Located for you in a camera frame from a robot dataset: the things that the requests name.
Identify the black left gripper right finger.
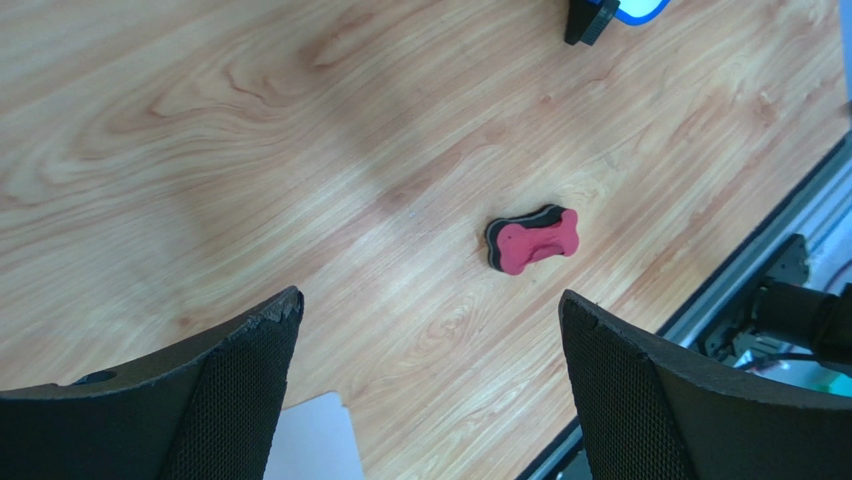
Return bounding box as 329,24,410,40
559,290,851,479

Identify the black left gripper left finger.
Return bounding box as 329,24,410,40
1,287,304,479

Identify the red whiteboard eraser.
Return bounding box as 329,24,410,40
484,204,580,276

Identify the blue framed whiteboard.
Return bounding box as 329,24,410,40
564,0,670,46

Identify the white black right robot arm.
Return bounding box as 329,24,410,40
693,234,851,376

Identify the pink square board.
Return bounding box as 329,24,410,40
264,391,364,479

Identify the aluminium frame rail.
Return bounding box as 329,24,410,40
524,136,851,479

